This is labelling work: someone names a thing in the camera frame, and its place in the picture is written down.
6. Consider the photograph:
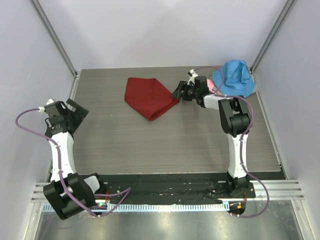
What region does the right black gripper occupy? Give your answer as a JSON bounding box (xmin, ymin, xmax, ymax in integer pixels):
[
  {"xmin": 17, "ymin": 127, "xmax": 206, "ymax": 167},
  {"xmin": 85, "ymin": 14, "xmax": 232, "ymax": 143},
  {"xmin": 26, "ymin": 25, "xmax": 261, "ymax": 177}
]
[{"xmin": 170, "ymin": 81, "xmax": 199, "ymax": 102}]

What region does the red cloth napkin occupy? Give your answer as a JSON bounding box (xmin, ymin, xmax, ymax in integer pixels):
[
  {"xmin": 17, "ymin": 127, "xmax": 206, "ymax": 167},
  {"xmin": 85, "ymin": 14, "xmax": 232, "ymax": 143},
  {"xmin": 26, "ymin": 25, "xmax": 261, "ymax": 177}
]
[{"xmin": 124, "ymin": 77, "xmax": 179, "ymax": 121}]

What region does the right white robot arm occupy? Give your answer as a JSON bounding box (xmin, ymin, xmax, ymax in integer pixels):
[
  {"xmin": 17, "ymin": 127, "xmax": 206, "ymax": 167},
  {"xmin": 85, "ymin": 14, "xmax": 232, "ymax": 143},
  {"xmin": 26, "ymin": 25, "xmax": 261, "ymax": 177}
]
[{"xmin": 171, "ymin": 76, "xmax": 252, "ymax": 198}]

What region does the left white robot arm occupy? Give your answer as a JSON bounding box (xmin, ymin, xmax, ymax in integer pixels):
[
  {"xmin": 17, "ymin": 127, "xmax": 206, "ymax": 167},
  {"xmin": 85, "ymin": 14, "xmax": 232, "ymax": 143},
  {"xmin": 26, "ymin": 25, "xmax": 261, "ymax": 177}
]
[{"xmin": 43, "ymin": 99, "xmax": 107, "ymax": 220}]

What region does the pink folded cloth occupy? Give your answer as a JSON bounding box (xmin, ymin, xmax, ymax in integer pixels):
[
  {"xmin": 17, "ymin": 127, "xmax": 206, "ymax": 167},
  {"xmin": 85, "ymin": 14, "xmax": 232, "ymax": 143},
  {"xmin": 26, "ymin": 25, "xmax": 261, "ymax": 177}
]
[{"xmin": 207, "ymin": 79, "xmax": 215, "ymax": 94}]

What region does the blue bucket hat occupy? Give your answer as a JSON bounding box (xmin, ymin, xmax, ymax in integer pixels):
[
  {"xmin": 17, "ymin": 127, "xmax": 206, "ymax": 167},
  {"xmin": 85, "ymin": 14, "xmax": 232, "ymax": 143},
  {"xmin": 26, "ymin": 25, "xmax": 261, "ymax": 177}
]
[{"xmin": 212, "ymin": 59, "xmax": 256, "ymax": 98}]

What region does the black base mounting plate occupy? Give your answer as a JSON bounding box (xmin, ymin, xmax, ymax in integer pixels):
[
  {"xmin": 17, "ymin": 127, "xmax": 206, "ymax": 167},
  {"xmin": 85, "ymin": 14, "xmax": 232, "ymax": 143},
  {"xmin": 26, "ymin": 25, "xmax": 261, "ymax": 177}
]
[{"xmin": 100, "ymin": 173, "xmax": 256, "ymax": 205}]

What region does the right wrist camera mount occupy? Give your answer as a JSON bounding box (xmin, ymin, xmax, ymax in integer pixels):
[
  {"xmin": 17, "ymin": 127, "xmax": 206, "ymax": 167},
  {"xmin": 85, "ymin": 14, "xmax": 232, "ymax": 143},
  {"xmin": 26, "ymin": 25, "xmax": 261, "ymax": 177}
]
[{"xmin": 187, "ymin": 69, "xmax": 199, "ymax": 86}]

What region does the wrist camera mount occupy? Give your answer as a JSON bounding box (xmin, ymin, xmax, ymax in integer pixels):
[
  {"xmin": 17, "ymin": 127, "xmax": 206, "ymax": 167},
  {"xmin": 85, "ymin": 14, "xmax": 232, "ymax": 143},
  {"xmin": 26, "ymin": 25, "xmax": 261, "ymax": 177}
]
[
  {"xmin": 37, "ymin": 98, "xmax": 55, "ymax": 114},
  {"xmin": 187, "ymin": 69, "xmax": 199, "ymax": 86}
]

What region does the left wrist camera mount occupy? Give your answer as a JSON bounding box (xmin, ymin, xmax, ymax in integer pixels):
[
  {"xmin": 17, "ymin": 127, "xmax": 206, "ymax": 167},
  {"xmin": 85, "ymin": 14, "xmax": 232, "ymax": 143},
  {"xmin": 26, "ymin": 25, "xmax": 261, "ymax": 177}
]
[{"xmin": 37, "ymin": 98, "xmax": 55, "ymax": 114}]

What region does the white slotted cable duct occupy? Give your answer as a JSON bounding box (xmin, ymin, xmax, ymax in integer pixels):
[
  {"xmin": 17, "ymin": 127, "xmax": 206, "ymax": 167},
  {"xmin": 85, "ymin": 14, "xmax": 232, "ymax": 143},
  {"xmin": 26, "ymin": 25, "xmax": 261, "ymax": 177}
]
[{"xmin": 43, "ymin": 202, "xmax": 230, "ymax": 213}]

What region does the left aluminium frame post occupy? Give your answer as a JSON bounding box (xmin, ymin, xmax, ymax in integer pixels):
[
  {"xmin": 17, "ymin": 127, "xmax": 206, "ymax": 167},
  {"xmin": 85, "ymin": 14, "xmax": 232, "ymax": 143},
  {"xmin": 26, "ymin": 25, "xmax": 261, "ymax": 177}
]
[{"xmin": 29, "ymin": 0, "xmax": 78, "ymax": 78}]

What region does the aluminium frame post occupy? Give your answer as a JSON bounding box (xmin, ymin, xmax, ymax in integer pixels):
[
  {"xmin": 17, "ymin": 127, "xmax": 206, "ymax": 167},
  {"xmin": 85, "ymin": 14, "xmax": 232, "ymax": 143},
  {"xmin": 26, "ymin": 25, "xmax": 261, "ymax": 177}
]
[
  {"xmin": 249, "ymin": 0, "xmax": 297, "ymax": 74},
  {"xmin": 29, "ymin": 0, "xmax": 78, "ymax": 78}
]

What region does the aluminium front rail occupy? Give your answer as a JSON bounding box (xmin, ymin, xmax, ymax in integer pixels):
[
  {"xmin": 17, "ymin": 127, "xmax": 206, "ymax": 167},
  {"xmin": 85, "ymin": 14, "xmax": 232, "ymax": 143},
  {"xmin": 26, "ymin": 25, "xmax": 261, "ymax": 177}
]
[{"xmin": 31, "ymin": 180, "xmax": 305, "ymax": 203}]

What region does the right aluminium frame post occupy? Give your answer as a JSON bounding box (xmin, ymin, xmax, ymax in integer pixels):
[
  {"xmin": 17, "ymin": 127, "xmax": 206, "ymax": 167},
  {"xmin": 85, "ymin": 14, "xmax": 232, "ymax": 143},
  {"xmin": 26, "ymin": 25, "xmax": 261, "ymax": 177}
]
[{"xmin": 249, "ymin": 0, "xmax": 297, "ymax": 74}]

